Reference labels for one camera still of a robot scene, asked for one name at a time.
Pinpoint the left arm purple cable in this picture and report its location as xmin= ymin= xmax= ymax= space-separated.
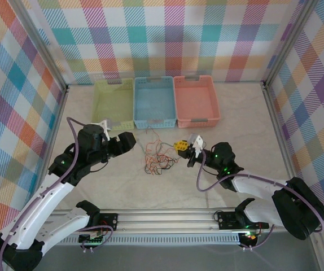
xmin=0 ymin=116 xmax=114 ymax=271

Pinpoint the blue perforated plastic basket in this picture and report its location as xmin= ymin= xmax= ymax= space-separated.
xmin=133 ymin=75 xmax=177 ymax=129

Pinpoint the slotted grey cable duct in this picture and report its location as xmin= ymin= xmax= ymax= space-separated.
xmin=57 ymin=233 xmax=242 ymax=246

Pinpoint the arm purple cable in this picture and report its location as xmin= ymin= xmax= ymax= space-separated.
xmin=197 ymin=151 xmax=324 ymax=251
xmin=0 ymin=116 xmax=114 ymax=271

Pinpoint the dark green cable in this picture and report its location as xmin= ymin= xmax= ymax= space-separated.
xmin=137 ymin=126 xmax=179 ymax=159

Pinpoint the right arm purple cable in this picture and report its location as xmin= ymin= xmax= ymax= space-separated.
xmin=197 ymin=151 xmax=324 ymax=251

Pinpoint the aluminium frame post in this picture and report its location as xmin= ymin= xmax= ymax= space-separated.
xmin=14 ymin=0 xmax=68 ymax=88
xmin=263 ymin=0 xmax=318 ymax=85

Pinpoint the aluminium mounting rail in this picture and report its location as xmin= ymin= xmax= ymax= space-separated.
xmin=46 ymin=210 xmax=292 ymax=235

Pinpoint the green perforated plastic basket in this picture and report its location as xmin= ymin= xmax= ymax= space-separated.
xmin=90 ymin=78 xmax=136 ymax=131

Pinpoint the aluminium side rail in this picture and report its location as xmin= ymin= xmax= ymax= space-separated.
xmin=31 ymin=84 xmax=70 ymax=212
xmin=262 ymin=81 xmax=296 ymax=179

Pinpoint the pink perforated plastic basket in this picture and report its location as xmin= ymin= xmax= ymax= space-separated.
xmin=173 ymin=75 xmax=222 ymax=129

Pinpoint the small lit circuit board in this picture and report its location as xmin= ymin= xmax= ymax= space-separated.
xmin=78 ymin=230 xmax=108 ymax=246
xmin=238 ymin=229 xmax=261 ymax=244

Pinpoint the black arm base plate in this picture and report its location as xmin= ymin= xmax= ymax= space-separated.
xmin=217 ymin=210 xmax=270 ymax=230
xmin=99 ymin=213 xmax=120 ymax=231

